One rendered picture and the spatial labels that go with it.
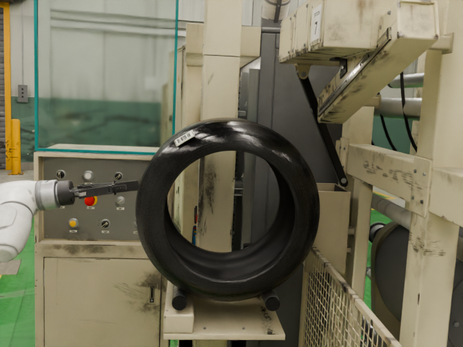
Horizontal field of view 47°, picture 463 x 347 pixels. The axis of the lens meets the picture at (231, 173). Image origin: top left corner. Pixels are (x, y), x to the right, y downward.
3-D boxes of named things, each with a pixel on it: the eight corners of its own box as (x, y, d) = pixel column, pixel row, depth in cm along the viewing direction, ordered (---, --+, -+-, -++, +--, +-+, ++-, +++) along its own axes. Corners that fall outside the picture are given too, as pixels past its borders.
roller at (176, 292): (189, 263, 190) (184, 274, 191) (177, 258, 190) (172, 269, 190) (189, 299, 156) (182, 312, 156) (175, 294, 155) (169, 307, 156)
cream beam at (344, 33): (276, 64, 184) (279, 20, 182) (346, 67, 186) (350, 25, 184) (320, 47, 124) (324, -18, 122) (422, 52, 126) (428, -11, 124)
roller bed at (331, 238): (293, 256, 209) (298, 182, 205) (330, 257, 210) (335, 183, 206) (304, 272, 189) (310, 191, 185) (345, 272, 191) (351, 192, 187)
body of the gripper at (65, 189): (54, 183, 154) (85, 180, 155) (60, 179, 163) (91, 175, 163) (57, 208, 155) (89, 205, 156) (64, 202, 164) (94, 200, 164)
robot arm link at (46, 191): (42, 178, 162) (61, 176, 163) (46, 207, 164) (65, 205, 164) (33, 183, 153) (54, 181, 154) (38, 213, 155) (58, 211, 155)
